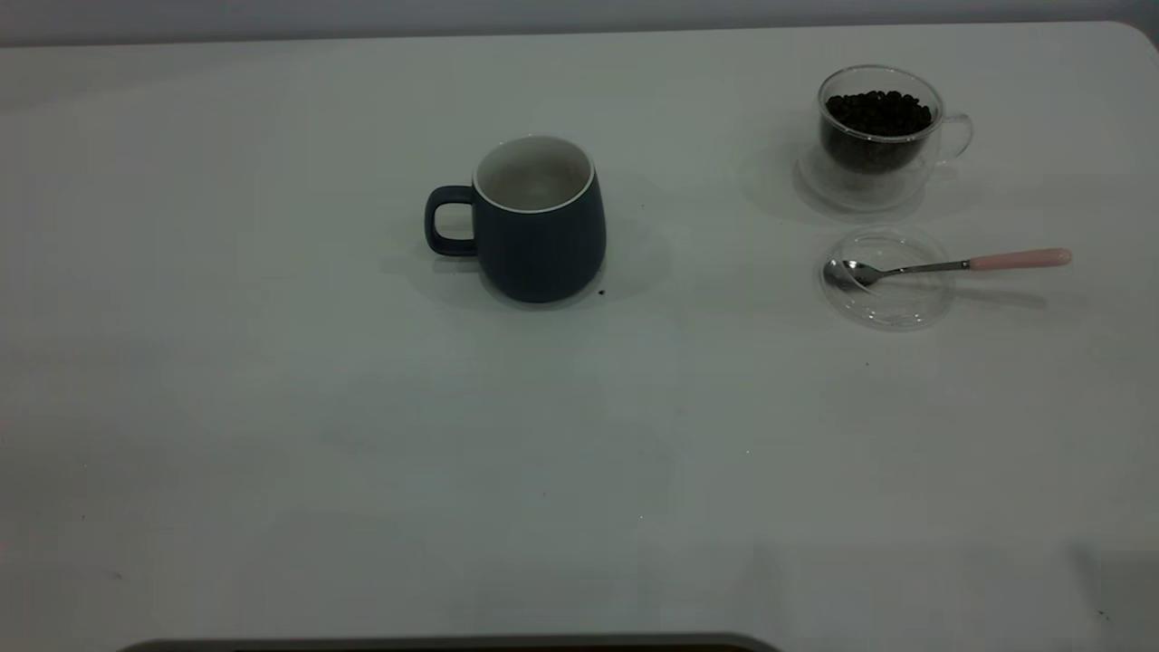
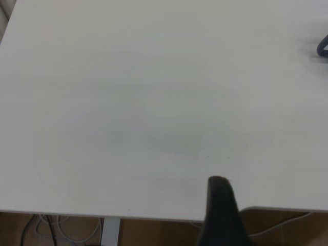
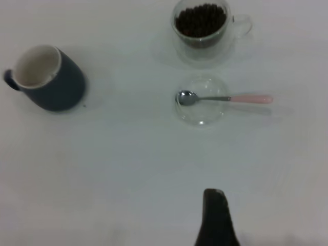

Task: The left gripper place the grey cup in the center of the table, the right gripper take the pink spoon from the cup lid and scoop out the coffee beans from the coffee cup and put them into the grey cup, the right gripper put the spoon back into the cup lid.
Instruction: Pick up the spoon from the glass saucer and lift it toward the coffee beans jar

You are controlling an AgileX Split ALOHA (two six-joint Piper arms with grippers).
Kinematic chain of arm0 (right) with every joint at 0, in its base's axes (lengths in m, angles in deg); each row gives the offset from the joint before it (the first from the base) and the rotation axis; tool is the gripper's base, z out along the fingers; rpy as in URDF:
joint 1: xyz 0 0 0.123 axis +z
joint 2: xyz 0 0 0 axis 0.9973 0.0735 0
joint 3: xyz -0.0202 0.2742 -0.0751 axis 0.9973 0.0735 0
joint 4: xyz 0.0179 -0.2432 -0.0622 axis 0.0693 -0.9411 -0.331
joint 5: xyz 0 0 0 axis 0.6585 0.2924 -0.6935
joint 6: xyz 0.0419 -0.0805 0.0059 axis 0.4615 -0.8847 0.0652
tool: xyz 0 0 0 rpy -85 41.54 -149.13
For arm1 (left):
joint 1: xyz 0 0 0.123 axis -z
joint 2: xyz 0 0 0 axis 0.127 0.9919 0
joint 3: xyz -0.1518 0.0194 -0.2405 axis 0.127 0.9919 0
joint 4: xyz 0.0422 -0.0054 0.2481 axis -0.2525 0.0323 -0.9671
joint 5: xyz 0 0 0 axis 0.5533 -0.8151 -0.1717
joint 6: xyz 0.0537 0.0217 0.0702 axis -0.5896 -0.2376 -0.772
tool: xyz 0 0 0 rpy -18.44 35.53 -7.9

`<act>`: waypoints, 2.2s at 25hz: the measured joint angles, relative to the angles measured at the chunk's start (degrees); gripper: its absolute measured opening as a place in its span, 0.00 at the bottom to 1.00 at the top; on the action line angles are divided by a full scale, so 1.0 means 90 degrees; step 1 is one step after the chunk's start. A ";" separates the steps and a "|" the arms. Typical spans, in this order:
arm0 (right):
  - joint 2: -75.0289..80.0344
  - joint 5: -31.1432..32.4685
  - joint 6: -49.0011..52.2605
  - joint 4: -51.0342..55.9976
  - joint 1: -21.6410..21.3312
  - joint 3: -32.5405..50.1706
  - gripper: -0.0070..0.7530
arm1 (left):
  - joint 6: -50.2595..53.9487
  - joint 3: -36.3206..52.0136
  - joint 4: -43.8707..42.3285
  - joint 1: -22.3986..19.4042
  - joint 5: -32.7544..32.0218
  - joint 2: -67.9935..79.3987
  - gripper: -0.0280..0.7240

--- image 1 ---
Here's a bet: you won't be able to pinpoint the dark grey ceramic mug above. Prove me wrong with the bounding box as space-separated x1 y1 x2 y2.
424 134 608 304

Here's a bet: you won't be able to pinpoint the pink handled metal spoon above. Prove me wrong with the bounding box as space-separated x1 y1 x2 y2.
822 247 1073 292

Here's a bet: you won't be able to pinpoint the clear round glass lid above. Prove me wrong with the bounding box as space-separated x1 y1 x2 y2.
819 226 957 331

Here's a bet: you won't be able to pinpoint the dark coffee beans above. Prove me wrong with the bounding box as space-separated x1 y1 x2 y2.
824 89 934 173

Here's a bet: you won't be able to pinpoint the clear glass cup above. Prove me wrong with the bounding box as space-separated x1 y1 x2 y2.
818 63 975 177

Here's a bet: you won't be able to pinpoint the clear glass saucer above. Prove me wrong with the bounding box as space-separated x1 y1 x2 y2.
795 145 932 216

